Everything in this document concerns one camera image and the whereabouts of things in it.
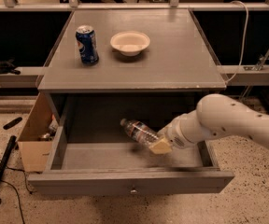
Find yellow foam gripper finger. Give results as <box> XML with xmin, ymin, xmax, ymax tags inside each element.
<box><xmin>149</xmin><ymin>137</ymin><xmax>172</xmax><ymax>155</ymax></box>

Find clear plastic water bottle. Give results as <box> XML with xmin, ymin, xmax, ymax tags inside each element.
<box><xmin>120</xmin><ymin>119</ymin><xmax>159</xmax><ymax>147</ymax></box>

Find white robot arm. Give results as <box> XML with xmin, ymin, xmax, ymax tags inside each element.
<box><xmin>149</xmin><ymin>94</ymin><xmax>269</xmax><ymax>154</ymax></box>

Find silver drawer knob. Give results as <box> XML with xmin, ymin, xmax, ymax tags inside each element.
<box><xmin>130</xmin><ymin>187</ymin><xmax>138</xmax><ymax>195</ymax></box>

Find grey open top drawer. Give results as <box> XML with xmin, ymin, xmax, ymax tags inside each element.
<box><xmin>29</xmin><ymin>95</ymin><xmax>234</xmax><ymax>196</ymax></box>

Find grey wooden cabinet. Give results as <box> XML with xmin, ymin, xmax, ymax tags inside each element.
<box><xmin>38</xmin><ymin>9</ymin><xmax>226</xmax><ymax>129</ymax></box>

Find items inside cardboard box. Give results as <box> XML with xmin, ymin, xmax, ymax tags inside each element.
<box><xmin>39</xmin><ymin>116</ymin><xmax>58</xmax><ymax>141</ymax></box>

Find blue Pepsi soda can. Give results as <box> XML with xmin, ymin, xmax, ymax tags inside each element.
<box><xmin>76</xmin><ymin>25</ymin><xmax>99</xmax><ymax>65</ymax></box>

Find brown cardboard box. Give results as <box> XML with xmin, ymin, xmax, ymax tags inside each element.
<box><xmin>18</xmin><ymin>93</ymin><xmax>54</xmax><ymax>173</ymax></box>

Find small black flat object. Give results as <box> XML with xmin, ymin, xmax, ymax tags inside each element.
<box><xmin>3</xmin><ymin>117</ymin><xmax>22</xmax><ymax>130</ymax></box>

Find black bag on ledge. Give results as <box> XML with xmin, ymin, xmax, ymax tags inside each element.
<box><xmin>0</xmin><ymin>60</ymin><xmax>21</xmax><ymax>75</ymax></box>

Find white cable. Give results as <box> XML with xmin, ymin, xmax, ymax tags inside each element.
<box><xmin>225</xmin><ymin>0</ymin><xmax>250</xmax><ymax>86</ymax></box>

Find black floor cable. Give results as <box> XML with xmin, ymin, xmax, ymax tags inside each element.
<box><xmin>0</xmin><ymin>144</ymin><xmax>39</xmax><ymax>224</ymax></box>

